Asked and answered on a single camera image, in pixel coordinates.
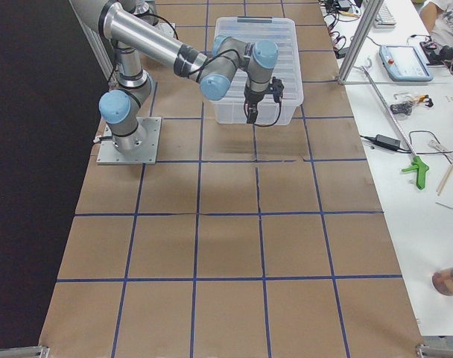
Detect metal reacher grabber tool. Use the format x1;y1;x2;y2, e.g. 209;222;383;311
355;57;429;189

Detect white keyboard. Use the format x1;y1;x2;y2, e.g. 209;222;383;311
373;3;396;29

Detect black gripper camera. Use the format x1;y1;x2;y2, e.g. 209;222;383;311
269;77;284;104

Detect wooden chopsticks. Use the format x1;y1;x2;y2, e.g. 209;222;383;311
436;161;453;196

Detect silver allen key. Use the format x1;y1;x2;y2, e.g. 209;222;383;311
435;201;453;210

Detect yellow black small tool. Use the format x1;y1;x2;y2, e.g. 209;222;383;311
409;95;434;107

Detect aluminium frame post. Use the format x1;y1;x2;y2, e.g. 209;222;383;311
338;0;384;84

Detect blue teach pendant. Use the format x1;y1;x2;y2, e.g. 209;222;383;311
378;45;434;82

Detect clear plastic storage box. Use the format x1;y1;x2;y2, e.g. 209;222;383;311
206;36;297;127

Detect black power adapter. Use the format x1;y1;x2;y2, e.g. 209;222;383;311
361;134;407;152

